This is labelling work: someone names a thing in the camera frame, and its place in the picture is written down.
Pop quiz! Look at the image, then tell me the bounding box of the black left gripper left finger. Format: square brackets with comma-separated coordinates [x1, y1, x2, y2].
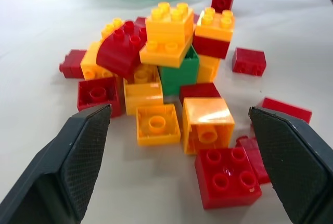
[0, 104, 113, 224]

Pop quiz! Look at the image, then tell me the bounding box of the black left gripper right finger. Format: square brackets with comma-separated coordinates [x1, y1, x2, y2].
[248, 106, 333, 224]

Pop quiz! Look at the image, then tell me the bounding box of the red curved building block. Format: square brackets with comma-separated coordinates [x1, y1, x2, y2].
[96, 20, 148, 80]

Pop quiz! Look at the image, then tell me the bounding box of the green plastic building brick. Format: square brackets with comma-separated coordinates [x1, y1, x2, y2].
[158, 44, 200, 97]

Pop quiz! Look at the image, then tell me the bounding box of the yellow flat building block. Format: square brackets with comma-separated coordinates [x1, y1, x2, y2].
[139, 34, 194, 68]

